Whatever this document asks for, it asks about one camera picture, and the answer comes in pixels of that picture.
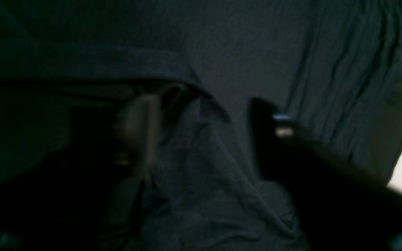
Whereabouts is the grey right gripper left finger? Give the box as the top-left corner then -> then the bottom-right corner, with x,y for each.
114,95 -> 162,178

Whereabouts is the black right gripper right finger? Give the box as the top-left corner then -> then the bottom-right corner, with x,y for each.
249,98 -> 402,251

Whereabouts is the dark grey T-shirt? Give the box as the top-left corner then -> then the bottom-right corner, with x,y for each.
0,0 -> 402,251

